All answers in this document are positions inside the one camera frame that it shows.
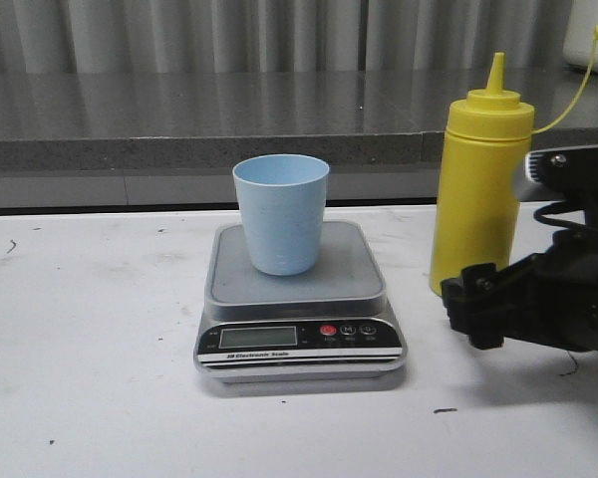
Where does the grey stone counter ledge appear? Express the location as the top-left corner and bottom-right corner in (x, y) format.
(0, 69), (598, 209)

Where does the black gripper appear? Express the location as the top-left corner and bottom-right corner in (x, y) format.
(441, 230), (598, 352)

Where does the yellow squeeze bottle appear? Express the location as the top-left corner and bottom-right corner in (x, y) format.
(430, 52), (540, 294)

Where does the light blue plastic cup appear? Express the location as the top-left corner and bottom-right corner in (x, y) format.
(232, 153), (330, 276)

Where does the silver digital kitchen scale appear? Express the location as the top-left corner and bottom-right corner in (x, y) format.
(193, 221), (408, 394)

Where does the white appliance on counter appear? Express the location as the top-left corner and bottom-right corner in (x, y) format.
(562, 0), (598, 74)

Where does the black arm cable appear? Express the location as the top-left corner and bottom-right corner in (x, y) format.
(532, 199), (598, 235)

